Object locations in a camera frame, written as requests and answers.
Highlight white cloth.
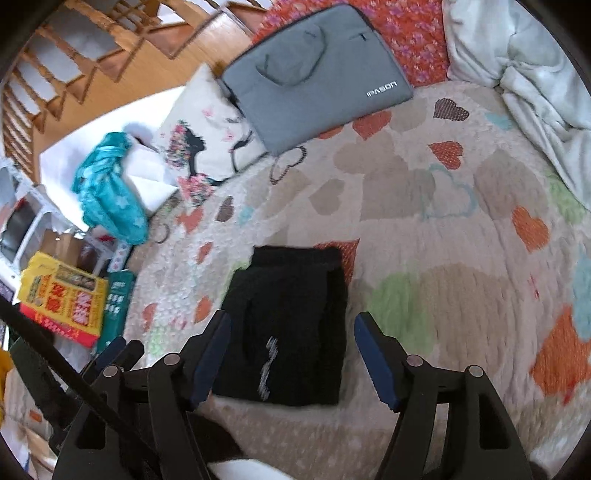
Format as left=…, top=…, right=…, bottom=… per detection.
left=205, top=457, right=282, bottom=480

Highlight yellow and red box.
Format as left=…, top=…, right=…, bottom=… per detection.
left=18, top=251, right=109, bottom=349

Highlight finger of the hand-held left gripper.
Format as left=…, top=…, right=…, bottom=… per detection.
left=81, top=336, right=146, bottom=377

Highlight white paint palette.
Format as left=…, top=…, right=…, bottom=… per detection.
left=108, top=244, right=130, bottom=273

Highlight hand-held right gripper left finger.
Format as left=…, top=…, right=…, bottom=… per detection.
left=55, top=310, right=233, bottom=480

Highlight printed white cushion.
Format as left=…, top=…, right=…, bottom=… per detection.
left=152, top=62, right=269, bottom=206

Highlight grey laptop bag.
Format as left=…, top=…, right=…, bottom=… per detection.
left=221, top=4, right=415, bottom=157

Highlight white pillow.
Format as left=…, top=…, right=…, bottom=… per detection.
left=39, top=88, right=204, bottom=232

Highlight white duvet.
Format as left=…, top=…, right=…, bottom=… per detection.
left=443, top=0, right=591, bottom=210

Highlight heart patterned quilt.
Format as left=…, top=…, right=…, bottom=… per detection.
left=0, top=83, right=591, bottom=480

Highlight teal star patterned cloth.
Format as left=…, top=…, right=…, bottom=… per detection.
left=71, top=131, right=149, bottom=245

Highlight white metal rack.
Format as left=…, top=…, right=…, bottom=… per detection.
left=0, top=157, right=61, bottom=278

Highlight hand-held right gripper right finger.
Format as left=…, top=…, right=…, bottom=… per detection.
left=354, top=311, right=522, bottom=480

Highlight green cardboard box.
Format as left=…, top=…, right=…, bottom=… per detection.
left=95, top=270, right=137, bottom=354

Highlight wooden stair railing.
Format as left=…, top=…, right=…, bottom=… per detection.
left=0, top=0, right=273, bottom=181

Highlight black pants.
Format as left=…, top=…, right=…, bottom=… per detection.
left=210, top=246, right=349, bottom=407

